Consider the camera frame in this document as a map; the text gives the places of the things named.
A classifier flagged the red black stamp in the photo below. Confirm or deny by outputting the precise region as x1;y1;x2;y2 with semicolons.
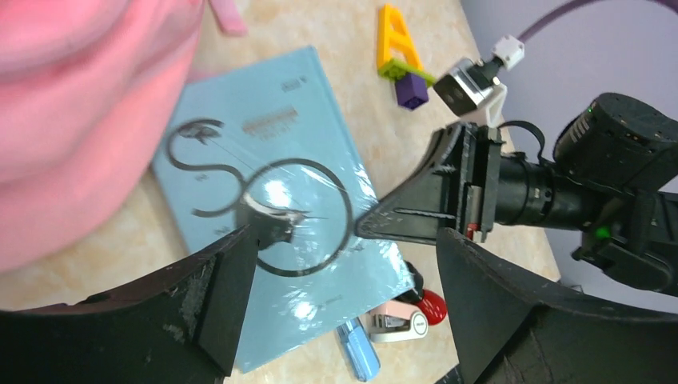
395;261;448;326

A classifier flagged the light blue notebook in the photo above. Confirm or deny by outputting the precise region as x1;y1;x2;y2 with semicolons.
152;46;413;372

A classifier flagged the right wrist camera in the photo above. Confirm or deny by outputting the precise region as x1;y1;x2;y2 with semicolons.
433;35;525;127

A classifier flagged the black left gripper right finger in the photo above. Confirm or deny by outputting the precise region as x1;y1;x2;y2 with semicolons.
436;228;677;383

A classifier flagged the yellow toy triangle block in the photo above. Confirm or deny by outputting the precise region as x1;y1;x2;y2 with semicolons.
376;4;436;87

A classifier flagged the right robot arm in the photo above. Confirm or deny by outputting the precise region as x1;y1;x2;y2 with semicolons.
356;93;677;296

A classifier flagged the purple toy cube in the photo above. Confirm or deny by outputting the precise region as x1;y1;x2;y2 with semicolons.
394;74;429;110

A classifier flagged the white pink eraser case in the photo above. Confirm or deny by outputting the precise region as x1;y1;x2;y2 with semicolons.
368;300;429;343

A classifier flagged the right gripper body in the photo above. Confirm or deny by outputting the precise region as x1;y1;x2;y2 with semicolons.
450;124;583;238

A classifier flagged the pink student backpack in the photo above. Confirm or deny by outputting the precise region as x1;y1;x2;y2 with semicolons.
1;0;245;271

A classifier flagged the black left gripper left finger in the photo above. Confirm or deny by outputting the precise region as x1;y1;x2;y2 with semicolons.
1;226;258;383

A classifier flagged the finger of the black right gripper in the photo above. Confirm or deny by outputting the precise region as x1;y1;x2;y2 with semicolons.
355;124;466;245

